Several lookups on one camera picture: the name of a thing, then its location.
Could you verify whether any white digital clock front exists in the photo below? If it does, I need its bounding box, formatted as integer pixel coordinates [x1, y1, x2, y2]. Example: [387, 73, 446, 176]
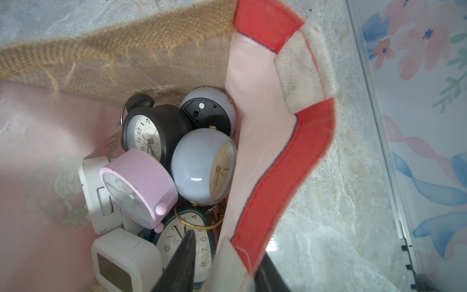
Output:
[91, 228, 163, 292]

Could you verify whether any pink round alarm clock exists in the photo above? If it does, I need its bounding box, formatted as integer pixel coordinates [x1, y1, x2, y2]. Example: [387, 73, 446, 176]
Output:
[99, 149, 178, 234]

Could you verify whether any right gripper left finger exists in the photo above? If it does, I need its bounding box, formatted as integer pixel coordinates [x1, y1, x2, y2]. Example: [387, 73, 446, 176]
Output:
[151, 230, 196, 292]

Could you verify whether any dark green triangular clock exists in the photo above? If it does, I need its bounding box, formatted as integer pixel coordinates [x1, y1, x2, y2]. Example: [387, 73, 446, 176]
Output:
[144, 201, 218, 291]

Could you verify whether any white large digital clock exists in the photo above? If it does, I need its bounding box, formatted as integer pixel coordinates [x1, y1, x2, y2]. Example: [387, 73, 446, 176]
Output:
[120, 211, 144, 236]

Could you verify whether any blue dome alarm clock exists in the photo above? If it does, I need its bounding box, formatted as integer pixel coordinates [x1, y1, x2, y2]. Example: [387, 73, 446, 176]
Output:
[171, 128, 237, 206]

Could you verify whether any small white digital clock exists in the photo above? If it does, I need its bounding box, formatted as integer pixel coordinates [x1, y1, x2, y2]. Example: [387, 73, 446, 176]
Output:
[79, 156, 123, 236]

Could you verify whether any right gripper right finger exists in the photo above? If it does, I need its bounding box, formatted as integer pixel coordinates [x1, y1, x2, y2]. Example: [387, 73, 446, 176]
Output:
[254, 254, 291, 292]

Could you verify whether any black twin-bell alarm clock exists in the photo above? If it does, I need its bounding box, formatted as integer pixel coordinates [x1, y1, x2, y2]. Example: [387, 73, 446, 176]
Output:
[121, 93, 192, 172]

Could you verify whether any grey blue oval clock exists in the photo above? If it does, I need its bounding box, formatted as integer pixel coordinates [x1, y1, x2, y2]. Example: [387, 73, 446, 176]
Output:
[179, 87, 237, 137]

